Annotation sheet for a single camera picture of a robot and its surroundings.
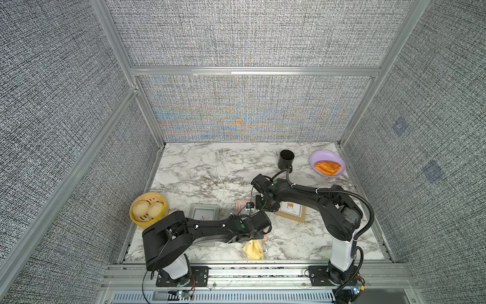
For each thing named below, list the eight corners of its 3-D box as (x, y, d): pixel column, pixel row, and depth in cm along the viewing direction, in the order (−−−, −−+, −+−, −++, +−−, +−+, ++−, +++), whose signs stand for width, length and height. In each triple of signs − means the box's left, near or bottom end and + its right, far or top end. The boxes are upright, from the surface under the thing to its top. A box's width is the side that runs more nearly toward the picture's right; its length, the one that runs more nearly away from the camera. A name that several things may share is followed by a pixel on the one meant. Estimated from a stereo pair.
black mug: (275, 165, 111) (277, 154, 103) (281, 159, 114) (284, 147, 106) (289, 174, 107) (293, 163, 99) (295, 167, 110) (299, 156, 102)
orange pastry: (317, 175, 106) (319, 171, 103) (314, 164, 111) (316, 160, 108) (341, 175, 106) (344, 171, 103) (336, 164, 111) (339, 160, 108)
